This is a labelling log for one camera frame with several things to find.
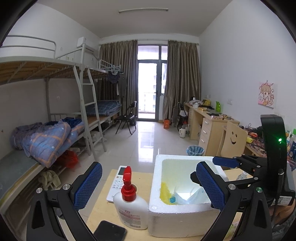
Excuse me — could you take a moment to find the right brown curtain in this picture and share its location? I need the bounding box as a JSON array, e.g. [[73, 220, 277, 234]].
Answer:
[[163, 40, 201, 120]]

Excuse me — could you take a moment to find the white remote control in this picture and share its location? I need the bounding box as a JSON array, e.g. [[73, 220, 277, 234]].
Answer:
[[106, 166, 126, 203]]

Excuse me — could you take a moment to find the white air conditioner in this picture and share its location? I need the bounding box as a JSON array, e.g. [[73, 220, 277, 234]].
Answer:
[[77, 37, 98, 52]]

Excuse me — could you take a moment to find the green bottle on desk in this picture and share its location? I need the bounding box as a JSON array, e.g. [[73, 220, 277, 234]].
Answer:
[[215, 101, 221, 113]]

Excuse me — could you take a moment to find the white kettle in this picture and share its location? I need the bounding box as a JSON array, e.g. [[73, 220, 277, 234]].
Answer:
[[179, 125, 186, 138]]

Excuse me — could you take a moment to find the white styrofoam box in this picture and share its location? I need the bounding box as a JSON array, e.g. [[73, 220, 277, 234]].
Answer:
[[148, 155, 228, 238]]

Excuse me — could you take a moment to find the black folding chair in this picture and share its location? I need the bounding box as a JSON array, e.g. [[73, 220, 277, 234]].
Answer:
[[115, 101, 137, 135]]

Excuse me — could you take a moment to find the blue lined waste bin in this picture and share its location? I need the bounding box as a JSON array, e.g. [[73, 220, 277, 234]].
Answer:
[[186, 145, 205, 156]]

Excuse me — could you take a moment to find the brown curtain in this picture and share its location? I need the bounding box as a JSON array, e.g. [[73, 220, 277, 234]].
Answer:
[[98, 40, 138, 113], [163, 40, 201, 120]]

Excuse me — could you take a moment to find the floral tissue pack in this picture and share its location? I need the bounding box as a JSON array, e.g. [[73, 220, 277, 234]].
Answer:
[[227, 222, 239, 237]]

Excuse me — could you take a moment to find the blue spray bottle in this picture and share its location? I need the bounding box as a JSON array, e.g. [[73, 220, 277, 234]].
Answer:
[[236, 171, 248, 180]]

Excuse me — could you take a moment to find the black smartphone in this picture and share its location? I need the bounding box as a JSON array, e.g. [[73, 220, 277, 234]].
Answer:
[[93, 220, 127, 241]]

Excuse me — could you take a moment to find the wooden desk with drawers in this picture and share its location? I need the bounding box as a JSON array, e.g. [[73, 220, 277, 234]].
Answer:
[[184, 103, 239, 156]]

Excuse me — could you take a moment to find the red bag under bed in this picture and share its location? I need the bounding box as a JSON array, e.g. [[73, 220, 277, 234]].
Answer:
[[56, 150, 78, 169]]

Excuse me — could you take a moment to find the anime wall picture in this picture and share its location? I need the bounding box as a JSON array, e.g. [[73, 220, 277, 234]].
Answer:
[[257, 80, 277, 108]]

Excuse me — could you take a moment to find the ceiling tube light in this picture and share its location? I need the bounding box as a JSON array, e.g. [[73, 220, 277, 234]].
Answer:
[[118, 8, 169, 14]]

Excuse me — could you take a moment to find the balcony glass door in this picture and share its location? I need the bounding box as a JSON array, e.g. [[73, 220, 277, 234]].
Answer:
[[137, 45, 168, 121]]

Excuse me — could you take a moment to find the white lotion pump bottle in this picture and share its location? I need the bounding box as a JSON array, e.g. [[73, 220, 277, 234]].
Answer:
[[113, 166, 149, 230]]

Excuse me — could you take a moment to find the orange floor container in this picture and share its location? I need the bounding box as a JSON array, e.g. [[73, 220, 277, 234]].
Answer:
[[163, 119, 171, 129]]

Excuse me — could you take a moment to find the left brown curtain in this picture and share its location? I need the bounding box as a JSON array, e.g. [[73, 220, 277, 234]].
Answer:
[[98, 40, 138, 113]]

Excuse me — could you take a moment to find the metal bunk bed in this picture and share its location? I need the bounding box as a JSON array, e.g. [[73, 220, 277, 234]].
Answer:
[[1, 35, 120, 214]]

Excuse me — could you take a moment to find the wooden smiley chair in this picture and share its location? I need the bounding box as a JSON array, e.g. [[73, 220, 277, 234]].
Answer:
[[216, 121, 248, 158]]

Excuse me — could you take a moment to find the blue plaid quilt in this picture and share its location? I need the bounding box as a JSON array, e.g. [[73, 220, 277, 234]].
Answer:
[[10, 118, 84, 168]]

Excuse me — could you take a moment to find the yellow mesh sponge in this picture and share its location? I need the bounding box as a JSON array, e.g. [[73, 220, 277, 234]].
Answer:
[[159, 182, 176, 205]]

